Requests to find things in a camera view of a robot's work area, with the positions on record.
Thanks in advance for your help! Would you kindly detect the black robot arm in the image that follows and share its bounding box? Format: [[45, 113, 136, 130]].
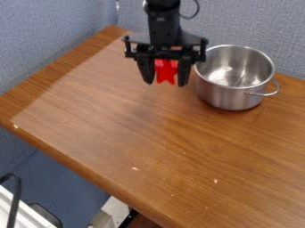
[[123, 0, 208, 87]]

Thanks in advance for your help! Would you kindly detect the black cable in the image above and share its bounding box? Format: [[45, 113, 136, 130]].
[[178, 0, 200, 20]]

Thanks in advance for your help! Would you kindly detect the white table bracket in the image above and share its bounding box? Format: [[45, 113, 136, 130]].
[[87, 197, 129, 228]]

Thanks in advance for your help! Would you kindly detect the red star-shaped block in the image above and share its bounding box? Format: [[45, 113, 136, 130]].
[[155, 59, 178, 85]]

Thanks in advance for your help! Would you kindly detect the white box below table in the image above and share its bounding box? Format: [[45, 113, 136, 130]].
[[0, 185, 53, 228]]

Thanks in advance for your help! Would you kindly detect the metal pot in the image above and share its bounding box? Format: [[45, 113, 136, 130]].
[[194, 45, 279, 110]]

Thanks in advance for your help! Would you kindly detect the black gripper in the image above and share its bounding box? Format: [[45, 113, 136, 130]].
[[121, 29, 208, 86]]

